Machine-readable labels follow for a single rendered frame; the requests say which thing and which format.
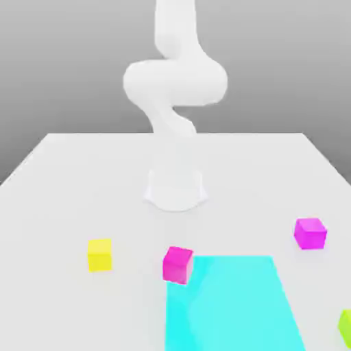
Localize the large cyan box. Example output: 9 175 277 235
164 255 307 351

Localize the small lime green cube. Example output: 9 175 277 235
337 308 351 350

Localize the small yellow cube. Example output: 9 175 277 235
87 238 113 273

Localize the small purple cube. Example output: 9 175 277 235
293 217 328 251

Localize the small pink cube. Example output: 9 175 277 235
162 245 195 285

